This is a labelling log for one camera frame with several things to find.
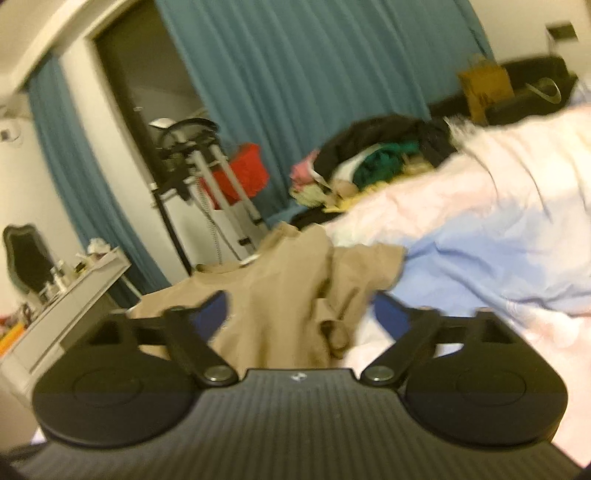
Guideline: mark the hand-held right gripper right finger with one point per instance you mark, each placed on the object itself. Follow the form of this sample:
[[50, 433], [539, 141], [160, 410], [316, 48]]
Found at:
[[387, 313]]

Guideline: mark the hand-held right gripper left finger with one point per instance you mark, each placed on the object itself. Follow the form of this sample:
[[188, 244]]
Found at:
[[213, 313]]

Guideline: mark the beige garment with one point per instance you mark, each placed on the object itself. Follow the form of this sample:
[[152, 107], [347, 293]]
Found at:
[[281, 295]]

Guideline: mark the pile of mixed clothes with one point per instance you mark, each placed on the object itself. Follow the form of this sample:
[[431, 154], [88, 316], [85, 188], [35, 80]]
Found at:
[[369, 159]]

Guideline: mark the exercise machine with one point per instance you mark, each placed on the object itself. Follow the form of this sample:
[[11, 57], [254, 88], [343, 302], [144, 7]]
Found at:
[[203, 184]]

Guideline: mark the red bag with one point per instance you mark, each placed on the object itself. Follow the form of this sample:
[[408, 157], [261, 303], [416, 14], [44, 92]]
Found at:
[[240, 173]]

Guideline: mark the pastel pink and blue blanket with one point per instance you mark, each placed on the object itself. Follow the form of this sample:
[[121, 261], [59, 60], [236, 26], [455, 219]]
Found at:
[[489, 207]]

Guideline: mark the white dressing table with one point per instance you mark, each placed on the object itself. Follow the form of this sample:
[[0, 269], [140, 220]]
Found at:
[[60, 309]]

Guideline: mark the teal curtain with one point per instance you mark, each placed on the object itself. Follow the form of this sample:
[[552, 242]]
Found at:
[[300, 78], [87, 184]]

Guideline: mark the dark framed mirror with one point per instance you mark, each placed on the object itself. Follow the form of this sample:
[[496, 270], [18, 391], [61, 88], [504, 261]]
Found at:
[[27, 258]]

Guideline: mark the brown paper bag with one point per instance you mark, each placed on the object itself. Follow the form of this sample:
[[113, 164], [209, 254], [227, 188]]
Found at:
[[485, 87]]

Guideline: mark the black sofa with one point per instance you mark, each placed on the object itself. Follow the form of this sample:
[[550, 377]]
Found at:
[[512, 92]]

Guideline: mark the white wall device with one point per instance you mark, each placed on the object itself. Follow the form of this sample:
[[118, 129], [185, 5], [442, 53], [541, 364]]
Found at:
[[9, 131]]

